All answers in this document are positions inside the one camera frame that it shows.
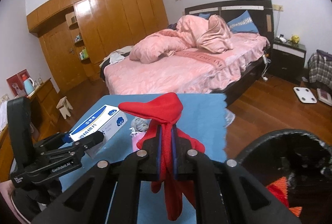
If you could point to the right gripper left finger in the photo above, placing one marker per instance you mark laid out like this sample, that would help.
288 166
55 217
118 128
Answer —
108 192

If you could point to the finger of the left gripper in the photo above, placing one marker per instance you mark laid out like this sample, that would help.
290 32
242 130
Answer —
77 147
54 142

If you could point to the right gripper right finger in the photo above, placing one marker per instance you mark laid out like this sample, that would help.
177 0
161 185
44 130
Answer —
226 192

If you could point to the grey knotted sock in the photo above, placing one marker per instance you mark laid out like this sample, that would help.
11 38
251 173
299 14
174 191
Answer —
139 125

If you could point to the red cloth rag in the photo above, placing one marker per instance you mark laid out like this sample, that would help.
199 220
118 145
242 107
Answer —
164 112

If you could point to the black lined trash bin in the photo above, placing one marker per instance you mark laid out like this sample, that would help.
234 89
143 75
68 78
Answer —
304 160

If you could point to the orange net bag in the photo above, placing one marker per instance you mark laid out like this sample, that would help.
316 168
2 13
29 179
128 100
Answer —
279 189

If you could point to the small white wooden stool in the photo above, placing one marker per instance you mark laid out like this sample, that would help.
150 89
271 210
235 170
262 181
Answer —
64 107

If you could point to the light blue electric kettle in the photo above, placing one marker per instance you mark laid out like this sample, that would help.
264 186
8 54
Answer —
28 84

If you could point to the red picture box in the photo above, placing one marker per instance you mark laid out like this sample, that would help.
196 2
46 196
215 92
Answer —
16 86

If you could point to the clothes pile on bed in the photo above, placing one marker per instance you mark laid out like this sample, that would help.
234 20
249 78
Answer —
117 55

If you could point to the brown wooden wardrobe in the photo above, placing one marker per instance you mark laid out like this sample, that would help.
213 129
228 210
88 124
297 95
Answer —
76 35

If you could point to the bed with pink sheet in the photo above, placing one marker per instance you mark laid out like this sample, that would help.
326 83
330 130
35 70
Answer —
192 71

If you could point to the white bathroom scale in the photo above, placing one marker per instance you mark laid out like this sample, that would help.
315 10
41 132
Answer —
305 95

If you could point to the black bedside table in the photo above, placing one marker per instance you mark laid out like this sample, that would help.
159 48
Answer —
287 61

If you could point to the plaid cloth covered chair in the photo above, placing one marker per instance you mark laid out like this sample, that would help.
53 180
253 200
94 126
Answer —
319 68

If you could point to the pink crumpled duvet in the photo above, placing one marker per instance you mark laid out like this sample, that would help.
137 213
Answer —
212 34

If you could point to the telephone on nightstand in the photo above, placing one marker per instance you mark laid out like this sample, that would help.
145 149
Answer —
281 38

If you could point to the yellow toy on nightstand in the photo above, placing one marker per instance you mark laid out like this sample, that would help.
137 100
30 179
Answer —
295 39

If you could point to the blue pillow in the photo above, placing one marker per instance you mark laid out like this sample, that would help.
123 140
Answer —
243 24

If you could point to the black wooden headboard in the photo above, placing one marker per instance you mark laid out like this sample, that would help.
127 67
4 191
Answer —
260 11

